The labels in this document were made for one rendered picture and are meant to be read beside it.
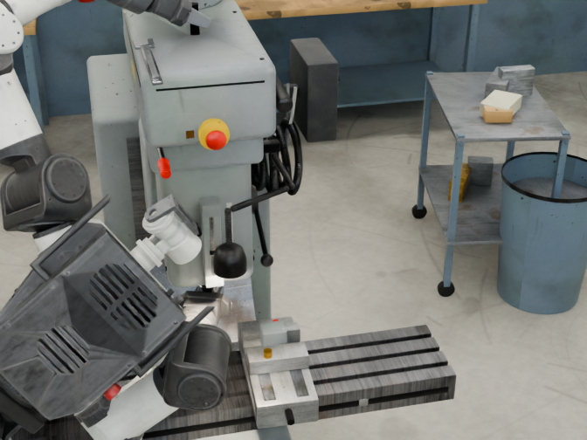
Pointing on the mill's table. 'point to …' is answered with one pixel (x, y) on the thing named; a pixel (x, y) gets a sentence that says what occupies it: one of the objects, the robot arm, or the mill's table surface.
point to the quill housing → (176, 276)
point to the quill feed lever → (260, 232)
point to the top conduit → (282, 98)
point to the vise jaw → (282, 359)
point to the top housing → (203, 77)
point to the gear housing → (187, 155)
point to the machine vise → (278, 381)
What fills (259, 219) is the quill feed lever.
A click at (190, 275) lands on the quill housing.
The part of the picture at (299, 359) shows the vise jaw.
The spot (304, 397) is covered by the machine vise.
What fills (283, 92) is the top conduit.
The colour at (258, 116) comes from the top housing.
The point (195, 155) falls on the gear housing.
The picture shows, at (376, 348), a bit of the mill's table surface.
